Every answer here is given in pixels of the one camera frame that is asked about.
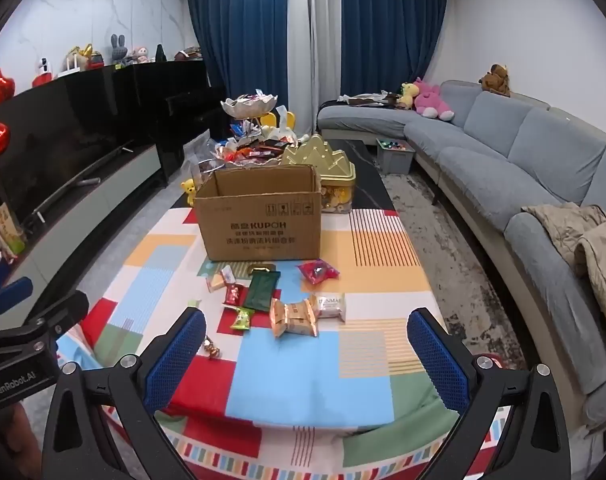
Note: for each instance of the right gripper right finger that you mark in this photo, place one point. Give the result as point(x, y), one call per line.
point(534, 442)

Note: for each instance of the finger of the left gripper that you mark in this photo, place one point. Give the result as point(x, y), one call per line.
point(49, 325)
point(12, 294)

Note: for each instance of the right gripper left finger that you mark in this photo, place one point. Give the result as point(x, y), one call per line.
point(78, 443)

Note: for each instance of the small brown candy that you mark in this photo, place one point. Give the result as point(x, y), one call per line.
point(212, 351)

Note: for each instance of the green small candy packet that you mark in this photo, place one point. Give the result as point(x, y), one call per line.
point(243, 319)

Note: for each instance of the clear packet yellow cake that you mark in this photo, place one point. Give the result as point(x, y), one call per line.
point(221, 279)

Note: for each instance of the red small snack packet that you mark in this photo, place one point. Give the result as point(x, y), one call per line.
point(235, 295)

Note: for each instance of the dark green snack packet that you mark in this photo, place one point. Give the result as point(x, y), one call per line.
point(261, 289)

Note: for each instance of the tan fortune biscuits packet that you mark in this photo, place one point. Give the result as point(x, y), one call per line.
point(297, 318)

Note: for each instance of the white Denmas cheese ball packet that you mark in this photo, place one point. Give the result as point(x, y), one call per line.
point(330, 306)

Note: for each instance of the red plum candy packet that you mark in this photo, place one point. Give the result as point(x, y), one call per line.
point(317, 271)

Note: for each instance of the tray of assorted snacks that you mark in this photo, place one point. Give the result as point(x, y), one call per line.
point(250, 143)

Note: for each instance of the grey tv cabinet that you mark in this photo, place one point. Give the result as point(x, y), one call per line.
point(73, 239)

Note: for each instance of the black television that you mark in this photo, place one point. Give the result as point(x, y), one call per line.
point(56, 131)

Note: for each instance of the colourful patchwork table mat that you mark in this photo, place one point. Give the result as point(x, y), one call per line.
point(352, 402)

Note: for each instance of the yellow bear figurine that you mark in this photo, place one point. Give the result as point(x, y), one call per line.
point(189, 187)

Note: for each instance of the beige jacket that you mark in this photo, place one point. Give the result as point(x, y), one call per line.
point(579, 235)

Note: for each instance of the gold snack packet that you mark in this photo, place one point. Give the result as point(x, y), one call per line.
point(261, 267)

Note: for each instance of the brown cardboard box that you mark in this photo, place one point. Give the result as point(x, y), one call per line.
point(266, 213)

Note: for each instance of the grey rabbit plush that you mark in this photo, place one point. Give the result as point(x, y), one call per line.
point(119, 50)

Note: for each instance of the grey sectional sofa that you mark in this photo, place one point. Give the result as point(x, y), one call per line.
point(494, 161)

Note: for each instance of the white lotus shaped bowl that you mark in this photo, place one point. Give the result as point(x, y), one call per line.
point(249, 106)

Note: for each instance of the grey storage bin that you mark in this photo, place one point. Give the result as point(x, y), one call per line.
point(394, 157)

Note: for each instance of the gold lid candy container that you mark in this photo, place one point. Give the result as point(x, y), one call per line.
point(336, 172)

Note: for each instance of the pink plush toy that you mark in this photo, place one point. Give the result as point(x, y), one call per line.
point(429, 104)

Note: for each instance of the brown teddy bear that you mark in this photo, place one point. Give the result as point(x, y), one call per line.
point(496, 81)

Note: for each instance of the yellow plush toy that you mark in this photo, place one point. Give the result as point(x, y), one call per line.
point(409, 92)

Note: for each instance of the blue curtain left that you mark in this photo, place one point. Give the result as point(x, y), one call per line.
point(244, 44)

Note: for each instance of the blue curtain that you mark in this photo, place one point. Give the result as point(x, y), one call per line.
point(244, 44)
point(385, 43)

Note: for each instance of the blue curtain right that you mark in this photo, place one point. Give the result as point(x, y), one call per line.
point(385, 43)

